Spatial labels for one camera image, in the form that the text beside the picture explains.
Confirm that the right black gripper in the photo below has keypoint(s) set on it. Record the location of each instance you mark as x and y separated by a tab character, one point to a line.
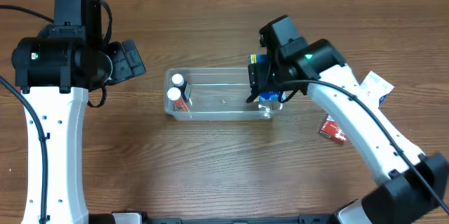
255	81

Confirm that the white blue medicine box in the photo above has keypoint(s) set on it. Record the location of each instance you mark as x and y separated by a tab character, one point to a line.
375	88

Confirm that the orange bottle white cap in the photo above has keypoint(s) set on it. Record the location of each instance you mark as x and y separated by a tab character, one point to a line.
174	94

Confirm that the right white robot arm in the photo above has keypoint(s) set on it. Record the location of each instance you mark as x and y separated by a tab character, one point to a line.
410	184

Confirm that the blue yellow VapoDrops box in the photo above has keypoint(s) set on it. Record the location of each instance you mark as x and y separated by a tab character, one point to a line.
260	76

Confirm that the black bottle white cap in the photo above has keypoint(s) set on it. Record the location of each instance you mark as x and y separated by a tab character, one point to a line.
181	83

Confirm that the red medicine box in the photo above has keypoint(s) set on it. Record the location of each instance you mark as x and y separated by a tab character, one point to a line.
332	131

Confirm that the clear plastic container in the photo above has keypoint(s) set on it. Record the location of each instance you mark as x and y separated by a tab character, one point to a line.
218	94

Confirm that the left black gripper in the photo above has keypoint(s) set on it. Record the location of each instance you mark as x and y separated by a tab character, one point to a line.
130	62

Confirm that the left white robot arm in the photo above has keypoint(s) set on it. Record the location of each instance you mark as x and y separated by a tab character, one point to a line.
54	75

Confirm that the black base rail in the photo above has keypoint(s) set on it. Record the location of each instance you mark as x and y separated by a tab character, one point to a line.
242	218

